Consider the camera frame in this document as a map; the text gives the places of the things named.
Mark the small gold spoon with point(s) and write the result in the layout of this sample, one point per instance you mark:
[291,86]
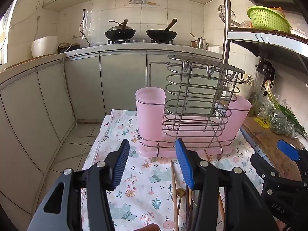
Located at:
[181,192]

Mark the black blender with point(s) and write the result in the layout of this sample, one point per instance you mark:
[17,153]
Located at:
[264,71]

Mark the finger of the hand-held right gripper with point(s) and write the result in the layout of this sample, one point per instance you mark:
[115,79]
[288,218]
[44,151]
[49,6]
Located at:
[262,167]
[287,149]

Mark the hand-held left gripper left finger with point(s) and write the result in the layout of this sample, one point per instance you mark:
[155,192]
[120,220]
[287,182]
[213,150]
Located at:
[121,163]

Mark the metal strainer ladle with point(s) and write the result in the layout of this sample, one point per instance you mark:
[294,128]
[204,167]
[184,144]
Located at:
[222,13]

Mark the gas stove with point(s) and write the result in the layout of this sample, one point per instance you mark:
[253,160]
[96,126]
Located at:
[142,41]

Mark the small wall shelf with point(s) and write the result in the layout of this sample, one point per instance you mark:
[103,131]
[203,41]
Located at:
[142,3]

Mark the green plastic basket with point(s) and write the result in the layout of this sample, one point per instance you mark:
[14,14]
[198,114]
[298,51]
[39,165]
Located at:
[267,19]

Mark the black countertop appliance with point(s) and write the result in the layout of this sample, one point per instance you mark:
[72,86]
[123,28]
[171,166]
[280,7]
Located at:
[72,47]

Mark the white rice cooker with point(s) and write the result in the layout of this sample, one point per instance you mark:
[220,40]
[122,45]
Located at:
[44,47]

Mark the grey kitchen cabinet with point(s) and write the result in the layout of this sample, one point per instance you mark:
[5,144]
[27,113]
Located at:
[84,81]

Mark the cardboard box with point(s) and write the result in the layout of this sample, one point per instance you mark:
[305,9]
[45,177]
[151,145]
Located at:
[267,139]

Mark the white tray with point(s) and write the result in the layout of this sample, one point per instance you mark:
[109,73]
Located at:
[298,31]

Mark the person's left hand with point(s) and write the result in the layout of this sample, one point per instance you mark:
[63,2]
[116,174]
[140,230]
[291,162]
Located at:
[149,228]

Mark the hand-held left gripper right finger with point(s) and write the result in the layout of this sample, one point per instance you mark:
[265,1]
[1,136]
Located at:
[185,166]

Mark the green onions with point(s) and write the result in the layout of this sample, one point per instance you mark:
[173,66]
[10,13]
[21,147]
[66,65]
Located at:
[286,113]

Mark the window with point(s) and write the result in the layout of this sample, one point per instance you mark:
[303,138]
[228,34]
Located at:
[8,33]

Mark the plastic bag of greens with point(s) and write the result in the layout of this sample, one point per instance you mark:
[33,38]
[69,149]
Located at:
[276,122]

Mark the white container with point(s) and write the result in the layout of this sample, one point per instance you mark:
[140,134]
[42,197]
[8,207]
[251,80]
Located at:
[214,48]

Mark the black wok with lid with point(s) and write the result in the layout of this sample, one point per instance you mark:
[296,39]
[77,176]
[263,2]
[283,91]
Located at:
[120,32]

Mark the floral printed tablecloth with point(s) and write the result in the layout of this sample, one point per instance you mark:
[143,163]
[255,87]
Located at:
[144,197]

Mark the small metal pot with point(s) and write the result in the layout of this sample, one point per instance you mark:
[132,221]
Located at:
[201,43]

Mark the metal shelving rack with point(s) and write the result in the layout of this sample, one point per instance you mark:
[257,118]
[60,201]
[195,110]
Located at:
[264,39]

